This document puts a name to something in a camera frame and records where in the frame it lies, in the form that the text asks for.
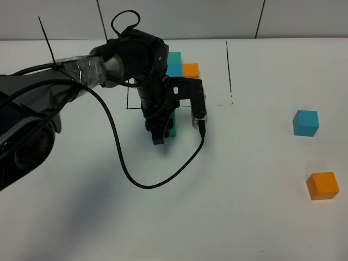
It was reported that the black left camera cable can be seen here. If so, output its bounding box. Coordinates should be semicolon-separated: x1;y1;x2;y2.
0;10;207;189

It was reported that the blue template block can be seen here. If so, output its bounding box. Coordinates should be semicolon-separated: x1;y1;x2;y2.
166;64;182;77

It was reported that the green template block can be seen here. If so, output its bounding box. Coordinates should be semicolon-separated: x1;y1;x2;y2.
167;52;182;64

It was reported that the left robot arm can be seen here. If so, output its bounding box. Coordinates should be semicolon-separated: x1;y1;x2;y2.
1;27;178;188

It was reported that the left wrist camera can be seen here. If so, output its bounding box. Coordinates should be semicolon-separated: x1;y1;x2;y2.
170;77;207;133

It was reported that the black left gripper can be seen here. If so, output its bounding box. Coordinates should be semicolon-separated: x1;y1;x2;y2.
137;75;179;145

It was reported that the orange template block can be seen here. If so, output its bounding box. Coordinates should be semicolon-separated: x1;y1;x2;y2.
182;63;200;79

